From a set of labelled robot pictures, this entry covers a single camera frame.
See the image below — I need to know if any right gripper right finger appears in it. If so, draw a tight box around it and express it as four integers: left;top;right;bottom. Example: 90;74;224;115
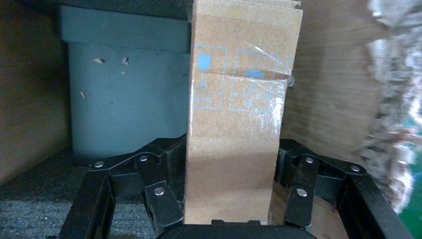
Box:
272;138;415;239

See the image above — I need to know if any small brown cardboard box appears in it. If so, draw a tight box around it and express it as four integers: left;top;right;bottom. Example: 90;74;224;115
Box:
183;0;304;226

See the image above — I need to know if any black foam bottom liner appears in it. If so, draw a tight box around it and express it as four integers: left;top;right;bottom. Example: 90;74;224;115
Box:
0;155;186;239

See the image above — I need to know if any black foam insert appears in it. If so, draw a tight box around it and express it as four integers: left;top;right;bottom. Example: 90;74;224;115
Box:
59;4;193;163

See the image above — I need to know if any large open cardboard carton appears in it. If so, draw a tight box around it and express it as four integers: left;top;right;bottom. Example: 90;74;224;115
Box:
0;0;396;239

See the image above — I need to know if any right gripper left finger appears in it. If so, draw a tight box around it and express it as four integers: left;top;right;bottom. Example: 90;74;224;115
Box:
57;135;188;239

